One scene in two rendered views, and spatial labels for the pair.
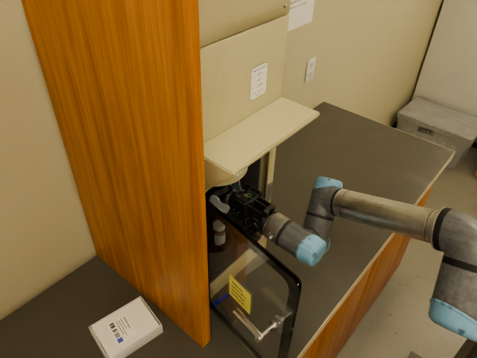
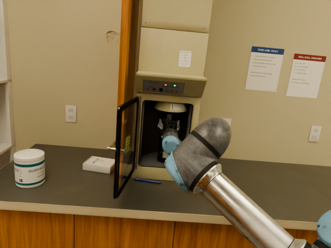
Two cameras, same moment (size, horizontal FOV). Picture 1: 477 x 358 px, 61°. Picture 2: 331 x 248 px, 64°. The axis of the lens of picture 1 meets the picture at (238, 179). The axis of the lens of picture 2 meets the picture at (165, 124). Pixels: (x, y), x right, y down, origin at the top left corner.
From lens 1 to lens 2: 105 cm
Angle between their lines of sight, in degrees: 49
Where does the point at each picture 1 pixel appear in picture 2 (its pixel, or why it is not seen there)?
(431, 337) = not seen: outside the picture
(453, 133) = not seen: outside the picture
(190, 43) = (123, 7)
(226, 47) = (164, 33)
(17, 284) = (92, 139)
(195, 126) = (122, 41)
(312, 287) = (188, 202)
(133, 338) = (97, 164)
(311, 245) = (168, 138)
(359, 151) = (318, 189)
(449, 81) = not seen: outside the picture
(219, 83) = (158, 47)
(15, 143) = (115, 78)
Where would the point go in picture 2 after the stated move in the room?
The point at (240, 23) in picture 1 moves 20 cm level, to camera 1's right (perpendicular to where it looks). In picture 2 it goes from (173, 25) to (205, 24)
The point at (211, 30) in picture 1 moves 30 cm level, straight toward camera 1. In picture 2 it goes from (155, 21) to (98, 10)
